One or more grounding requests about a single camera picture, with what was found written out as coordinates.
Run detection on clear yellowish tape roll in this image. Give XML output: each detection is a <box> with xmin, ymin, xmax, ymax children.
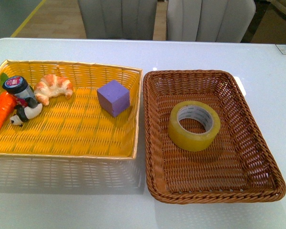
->
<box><xmin>167</xmin><ymin>101</ymin><xmax>221</xmax><ymax>152</ymax></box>

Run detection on brown wicker basket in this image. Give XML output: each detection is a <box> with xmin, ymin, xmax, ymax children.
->
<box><xmin>143</xmin><ymin>70</ymin><xmax>286</xmax><ymax>204</ymax></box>

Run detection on yellow wicker basket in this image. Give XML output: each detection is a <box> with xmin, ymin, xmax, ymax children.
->
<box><xmin>0</xmin><ymin>59</ymin><xmax>143</xmax><ymax>160</ymax></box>

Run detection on purple foam cube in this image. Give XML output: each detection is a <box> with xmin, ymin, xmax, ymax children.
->
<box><xmin>97</xmin><ymin>80</ymin><xmax>130</xmax><ymax>117</ymax></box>

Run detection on toy croissant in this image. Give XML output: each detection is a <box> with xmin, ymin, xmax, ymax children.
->
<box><xmin>34</xmin><ymin>74</ymin><xmax>73</xmax><ymax>106</ymax></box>

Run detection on grey chair left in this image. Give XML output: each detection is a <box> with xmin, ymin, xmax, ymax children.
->
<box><xmin>78</xmin><ymin>0</ymin><xmax>157</xmax><ymax>40</ymax></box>

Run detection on grey chair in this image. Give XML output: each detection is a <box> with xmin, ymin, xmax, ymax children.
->
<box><xmin>166</xmin><ymin>0</ymin><xmax>256</xmax><ymax>43</ymax></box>
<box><xmin>78</xmin><ymin>0</ymin><xmax>157</xmax><ymax>40</ymax></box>

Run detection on grey chair right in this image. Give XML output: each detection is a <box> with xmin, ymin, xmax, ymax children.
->
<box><xmin>166</xmin><ymin>0</ymin><xmax>256</xmax><ymax>43</ymax></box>

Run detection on panda figurine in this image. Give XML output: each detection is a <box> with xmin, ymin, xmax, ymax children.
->
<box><xmin>10</xmin><ymin>104</ymin><xmax>43</xmax><ymax>126</ymax></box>

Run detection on small jar with dark lid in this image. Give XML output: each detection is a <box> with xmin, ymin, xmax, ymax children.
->
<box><xmin>2</xmin><ymin>75</ymin><xmax>38</xmax><ymax>107</ymax></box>

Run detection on orange toy carrot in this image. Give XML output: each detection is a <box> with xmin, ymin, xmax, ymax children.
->
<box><xmin>0</xmin><ymin>73</ymin><xmax>18</xmax><ymax>139</ymax></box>

